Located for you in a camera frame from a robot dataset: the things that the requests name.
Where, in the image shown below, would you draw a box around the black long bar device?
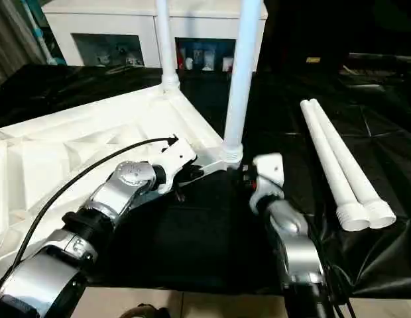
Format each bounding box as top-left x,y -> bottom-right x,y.
347,52 -> 411,64

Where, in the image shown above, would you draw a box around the black plastic mat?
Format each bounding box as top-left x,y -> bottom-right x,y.
0,63 -> 411,299

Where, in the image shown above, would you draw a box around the white plastic table leg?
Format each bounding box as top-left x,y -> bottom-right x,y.
308,98 -> 398,229
220,0 -> 263,170
154,0 -> 180,94
300,99 -> 371,232

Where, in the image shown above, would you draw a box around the white glass-door cabinet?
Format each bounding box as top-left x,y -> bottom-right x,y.
41,0 -> 268,72

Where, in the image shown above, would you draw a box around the white plastic table top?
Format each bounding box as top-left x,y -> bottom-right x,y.
0,82 -> 243,286

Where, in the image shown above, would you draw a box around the black tall cabinet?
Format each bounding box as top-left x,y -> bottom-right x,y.
258,0 -> 345,74

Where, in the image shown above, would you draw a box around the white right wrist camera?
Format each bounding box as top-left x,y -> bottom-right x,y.
250,152 -> 286,213

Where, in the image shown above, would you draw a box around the teal white pole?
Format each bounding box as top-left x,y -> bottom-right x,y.
21,0 -> 66,66

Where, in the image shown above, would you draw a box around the dark brown rounded part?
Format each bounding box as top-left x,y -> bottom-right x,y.
123,303 -> 168,318

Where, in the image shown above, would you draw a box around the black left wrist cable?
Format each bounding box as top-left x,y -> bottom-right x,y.
3,134 -> 179,282

